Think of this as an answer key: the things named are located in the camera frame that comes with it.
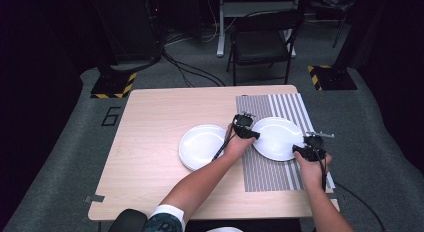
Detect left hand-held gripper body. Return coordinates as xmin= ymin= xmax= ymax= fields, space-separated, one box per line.
xmin=232 ymin=112 xmax=257 ymax=140

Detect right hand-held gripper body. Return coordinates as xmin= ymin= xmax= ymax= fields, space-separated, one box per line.
xmin=301 ymin=131 xmax=336 ymax=163

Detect white plate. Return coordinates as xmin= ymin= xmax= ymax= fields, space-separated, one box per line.
xmin=252 ymin=116 xmax=305 ymax=162
xmin=178 ymin=124 xmax=228 ymax=170
xmin=179 ymin=155 xmax=201 ymax=172

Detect person's left hand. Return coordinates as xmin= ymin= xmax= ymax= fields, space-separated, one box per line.
xmin=223 ymin=123 xmax=257 ymax=160

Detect person's right hand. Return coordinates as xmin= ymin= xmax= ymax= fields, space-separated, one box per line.
xmin=294 ymin=151 xmax=334 ymax=190

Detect grey striped mat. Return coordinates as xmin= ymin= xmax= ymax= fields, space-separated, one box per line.
xmin=235 ymin=92 xmax=336 ymax=193

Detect black yellow-striped stand base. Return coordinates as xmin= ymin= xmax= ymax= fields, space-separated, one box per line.
xmin=306 ymin=64 xmax=358 ymax=92
xmin=90 ymin=69 xmax=138 ymax=100

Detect black folding chair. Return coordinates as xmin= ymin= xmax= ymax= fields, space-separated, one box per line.
xmin=226 ymin=9 xmax=305 ymax=87

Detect white and teal sleeve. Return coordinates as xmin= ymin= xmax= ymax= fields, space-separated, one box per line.
xmin=141 ymin=204 xmax=186 ymax=232

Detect black rounded object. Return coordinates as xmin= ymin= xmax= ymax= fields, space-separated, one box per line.
xmin=107 ymin=208 xmax=148 ymax=232

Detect dark equipment cabinet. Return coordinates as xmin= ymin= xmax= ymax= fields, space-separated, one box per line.
xmin=89 ymin=0 xmax=164 ymax=65

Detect grey tape piece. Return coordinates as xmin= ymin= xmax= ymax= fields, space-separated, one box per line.
xmin=83 ymin=194 xmax=106 ymax=204

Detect left hand-held gripper cable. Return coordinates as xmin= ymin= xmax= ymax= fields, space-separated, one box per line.
xmin=212 ymin=131 xmax=238 ymax=162

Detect hand-held gripper cable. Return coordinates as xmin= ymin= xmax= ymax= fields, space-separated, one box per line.
xmin=319 ymin=156 xmax=387 ymax=232
xmin=212 ymin=131 xmax=238 ymax=162

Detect right hand-held gripper cable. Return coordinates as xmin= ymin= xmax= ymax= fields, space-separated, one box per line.
xmin=319 ymin=156 xmax=387 ymax=232

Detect black floor cables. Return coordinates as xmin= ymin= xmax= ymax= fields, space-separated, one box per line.
xmin=161 ymin=48 xmax=227 ymax=89

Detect white desk frame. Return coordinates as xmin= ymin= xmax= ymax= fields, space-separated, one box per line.
xmin=215 ymin=0 xmax=302 ymax=58

